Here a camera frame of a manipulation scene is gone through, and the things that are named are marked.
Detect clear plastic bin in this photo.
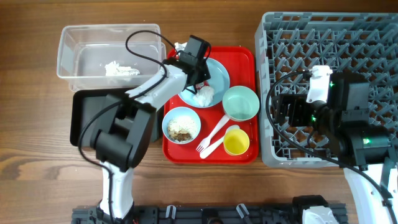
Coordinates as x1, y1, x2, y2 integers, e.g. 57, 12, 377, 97
57, 24, 166, 91

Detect yellow plastic cup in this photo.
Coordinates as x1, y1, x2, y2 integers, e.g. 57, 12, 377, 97
223, 129, 250, 156

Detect rice and food scraps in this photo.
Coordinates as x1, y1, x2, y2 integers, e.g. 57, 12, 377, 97
167, 115, 198, 143

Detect light blue small bowl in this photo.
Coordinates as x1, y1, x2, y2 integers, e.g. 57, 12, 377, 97
162, 106, 201, 144

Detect light blue plate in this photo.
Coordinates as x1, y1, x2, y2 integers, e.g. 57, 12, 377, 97
178, 58, 230, 108

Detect red serving tray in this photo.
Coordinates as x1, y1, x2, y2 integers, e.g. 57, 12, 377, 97
162, 47, 259, 164

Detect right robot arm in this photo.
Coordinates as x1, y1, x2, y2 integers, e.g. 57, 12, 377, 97
266, 70, 397, 223

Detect right black cable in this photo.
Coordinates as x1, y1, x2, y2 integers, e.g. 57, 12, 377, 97
264, 70, 398, 224

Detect black plastic tray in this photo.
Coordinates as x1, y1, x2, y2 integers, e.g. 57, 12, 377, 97
70, 88, 164, 147

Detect white napkin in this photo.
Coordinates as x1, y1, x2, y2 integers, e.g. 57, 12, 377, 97
104, 61, 140, 77
193, 86, 215, 107

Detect white plastic fork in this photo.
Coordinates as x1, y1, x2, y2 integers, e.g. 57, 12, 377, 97
196, 114, 229, 152

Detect mint green bowl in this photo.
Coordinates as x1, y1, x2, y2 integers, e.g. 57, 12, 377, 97
222, 86, 260, 122

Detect black cable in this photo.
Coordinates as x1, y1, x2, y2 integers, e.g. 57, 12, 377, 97
77, 29, 178, 224
264, 70, 398, 224

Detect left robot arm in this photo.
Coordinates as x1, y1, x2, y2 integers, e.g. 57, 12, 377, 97
89, 35, 211, 223

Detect white plastic spoon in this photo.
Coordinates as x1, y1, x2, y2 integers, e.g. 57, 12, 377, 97
200, 124, 240, 159

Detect red sauce packet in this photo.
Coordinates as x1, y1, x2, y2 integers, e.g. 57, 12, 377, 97
195, 82, 206, 90

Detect left black cable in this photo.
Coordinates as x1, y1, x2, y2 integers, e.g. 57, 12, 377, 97
77, 29, 178, 224

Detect grey dishwasher rack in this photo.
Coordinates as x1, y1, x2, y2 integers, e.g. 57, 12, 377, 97
254, 11, 398, 169

